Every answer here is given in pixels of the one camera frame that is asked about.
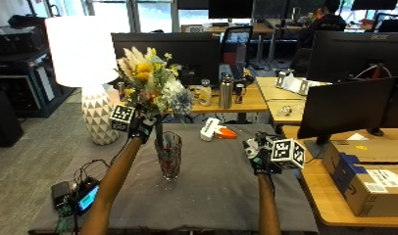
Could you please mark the person's left hand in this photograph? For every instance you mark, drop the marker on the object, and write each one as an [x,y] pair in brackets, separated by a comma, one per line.
[139,128]

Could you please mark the person's right hand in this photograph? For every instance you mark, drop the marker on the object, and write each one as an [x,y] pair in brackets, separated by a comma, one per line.
[260,156]

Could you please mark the yellow and white flower bouquet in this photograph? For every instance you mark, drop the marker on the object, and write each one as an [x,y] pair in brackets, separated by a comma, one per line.
[152,84]

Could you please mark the white marker cube left glove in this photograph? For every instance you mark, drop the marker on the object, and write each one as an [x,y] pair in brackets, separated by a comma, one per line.
[121,117]

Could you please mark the white marker cube glove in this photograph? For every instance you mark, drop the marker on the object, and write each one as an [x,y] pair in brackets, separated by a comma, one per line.
[121,117]
[288,152]

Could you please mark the white marker cube right glove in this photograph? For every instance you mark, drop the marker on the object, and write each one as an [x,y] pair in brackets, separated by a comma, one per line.
[288,152]

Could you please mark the white and orange tape dispenser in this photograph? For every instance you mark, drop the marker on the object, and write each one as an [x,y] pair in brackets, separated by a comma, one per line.
[215,130]

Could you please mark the clear glass vase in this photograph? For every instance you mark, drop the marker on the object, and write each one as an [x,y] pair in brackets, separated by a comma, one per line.
[167,156]

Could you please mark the small clear glass object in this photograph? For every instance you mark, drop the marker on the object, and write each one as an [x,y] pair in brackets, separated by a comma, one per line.
[284,111]

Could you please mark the wooden desk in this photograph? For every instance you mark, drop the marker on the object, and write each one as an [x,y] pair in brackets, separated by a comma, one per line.
[236,98]

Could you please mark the clear plastic bottle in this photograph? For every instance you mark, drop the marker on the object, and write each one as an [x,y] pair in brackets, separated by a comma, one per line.
[204,93]

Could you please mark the dark drink can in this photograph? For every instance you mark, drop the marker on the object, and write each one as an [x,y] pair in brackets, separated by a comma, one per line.
[239,93]

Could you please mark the grey table cloth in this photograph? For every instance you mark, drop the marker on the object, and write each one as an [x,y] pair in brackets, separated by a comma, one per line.
[198,182]

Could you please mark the silver steel bottle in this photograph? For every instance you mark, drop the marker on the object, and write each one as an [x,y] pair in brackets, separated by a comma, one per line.
[226,92]

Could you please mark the white device on desk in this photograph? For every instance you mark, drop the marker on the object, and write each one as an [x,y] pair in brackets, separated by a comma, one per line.
[294,82]

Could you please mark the white table lamp patterned base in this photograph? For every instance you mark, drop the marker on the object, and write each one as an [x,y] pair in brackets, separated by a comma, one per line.
[85,65]

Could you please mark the wide black computer monitor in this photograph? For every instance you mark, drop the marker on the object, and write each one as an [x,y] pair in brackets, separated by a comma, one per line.
[180,52]

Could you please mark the black device with lit screen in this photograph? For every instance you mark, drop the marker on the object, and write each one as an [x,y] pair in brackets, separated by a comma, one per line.
[85,197]

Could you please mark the cardboard box with label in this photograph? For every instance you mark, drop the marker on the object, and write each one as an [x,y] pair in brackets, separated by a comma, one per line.
[371,176]

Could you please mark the black box device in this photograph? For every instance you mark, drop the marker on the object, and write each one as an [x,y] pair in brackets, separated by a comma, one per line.
[59,195]

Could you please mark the black office chair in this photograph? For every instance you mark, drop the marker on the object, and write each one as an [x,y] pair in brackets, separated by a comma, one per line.
[235,45]

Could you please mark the black equipment rack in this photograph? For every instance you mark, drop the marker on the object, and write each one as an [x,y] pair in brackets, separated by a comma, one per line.
[19,71]

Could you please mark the large black computer monitor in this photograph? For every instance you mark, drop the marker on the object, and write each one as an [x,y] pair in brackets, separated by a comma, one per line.
[359,54]

